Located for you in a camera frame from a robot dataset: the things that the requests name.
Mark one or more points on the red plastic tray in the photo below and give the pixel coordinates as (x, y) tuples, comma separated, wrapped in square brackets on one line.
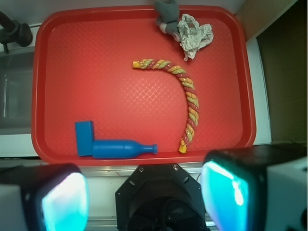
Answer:
[(83, 72)]

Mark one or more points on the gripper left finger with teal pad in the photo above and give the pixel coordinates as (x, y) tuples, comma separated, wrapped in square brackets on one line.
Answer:
[(43, 198)]

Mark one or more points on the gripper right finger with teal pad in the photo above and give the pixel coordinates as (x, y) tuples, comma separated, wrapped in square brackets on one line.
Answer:
[(260, 188)]

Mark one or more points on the crumpled white paper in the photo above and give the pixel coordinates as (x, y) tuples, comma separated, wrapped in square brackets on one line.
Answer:
[(194, 36)]

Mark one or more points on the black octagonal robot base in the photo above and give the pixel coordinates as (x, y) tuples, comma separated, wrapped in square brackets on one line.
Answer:
[(160, 198)]

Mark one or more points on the grey plush toy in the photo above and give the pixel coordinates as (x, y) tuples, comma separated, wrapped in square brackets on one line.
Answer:
[(168, 19)]

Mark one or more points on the blue plastic bottle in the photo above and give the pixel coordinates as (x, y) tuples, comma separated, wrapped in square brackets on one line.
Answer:
[(121, 149)]

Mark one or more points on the blue rectangular block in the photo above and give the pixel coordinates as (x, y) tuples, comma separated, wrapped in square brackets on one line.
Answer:
[(85, 137)]

